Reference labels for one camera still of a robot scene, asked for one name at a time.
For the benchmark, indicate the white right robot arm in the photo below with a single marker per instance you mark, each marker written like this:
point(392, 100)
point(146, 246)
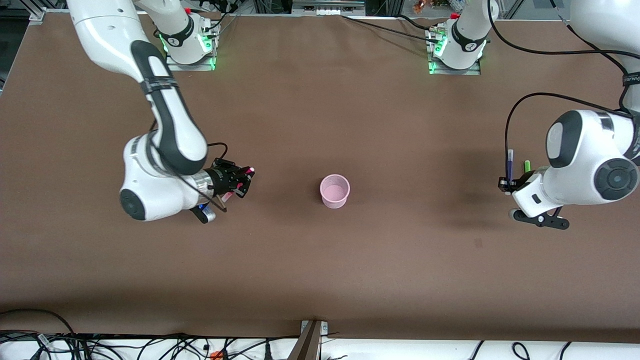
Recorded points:
point(170, 125)

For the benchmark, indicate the pink pen holder cup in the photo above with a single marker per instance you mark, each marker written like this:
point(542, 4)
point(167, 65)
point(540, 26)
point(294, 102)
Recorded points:
point(335, 191)

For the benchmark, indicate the metal table edge bracket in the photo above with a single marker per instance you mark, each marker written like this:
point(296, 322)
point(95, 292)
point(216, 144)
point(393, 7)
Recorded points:
point(310, 342)

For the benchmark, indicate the pink pen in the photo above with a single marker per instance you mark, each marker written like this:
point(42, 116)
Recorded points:
point(250, 172)

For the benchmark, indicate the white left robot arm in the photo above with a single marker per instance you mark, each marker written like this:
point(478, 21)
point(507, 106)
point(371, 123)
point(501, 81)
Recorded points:
point(590, 150)

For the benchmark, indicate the purple pen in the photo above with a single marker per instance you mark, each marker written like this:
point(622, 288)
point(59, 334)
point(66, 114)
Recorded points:
point(510, 165)

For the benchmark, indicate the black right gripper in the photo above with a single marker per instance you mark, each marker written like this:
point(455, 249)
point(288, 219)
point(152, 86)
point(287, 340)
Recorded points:
point(221, 179)

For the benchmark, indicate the green pen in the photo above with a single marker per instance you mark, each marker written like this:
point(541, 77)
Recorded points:
point(526, 166)

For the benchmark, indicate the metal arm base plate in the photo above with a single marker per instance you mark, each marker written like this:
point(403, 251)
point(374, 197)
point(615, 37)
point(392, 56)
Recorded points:
point(455, 70)
point(192, 64)

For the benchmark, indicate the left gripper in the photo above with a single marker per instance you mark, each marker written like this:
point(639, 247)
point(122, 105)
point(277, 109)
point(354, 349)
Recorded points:
point(506, 183)

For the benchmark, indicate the orange connector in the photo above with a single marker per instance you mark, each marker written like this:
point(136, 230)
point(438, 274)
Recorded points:
point(216, 355)

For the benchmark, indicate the aluminium frame rail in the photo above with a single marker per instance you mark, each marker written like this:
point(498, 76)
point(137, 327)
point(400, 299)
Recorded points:
point(327, 5)

